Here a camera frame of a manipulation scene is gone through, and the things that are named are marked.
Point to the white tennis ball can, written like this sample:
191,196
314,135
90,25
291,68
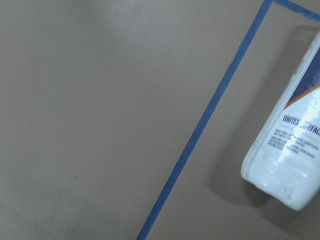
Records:
284,160

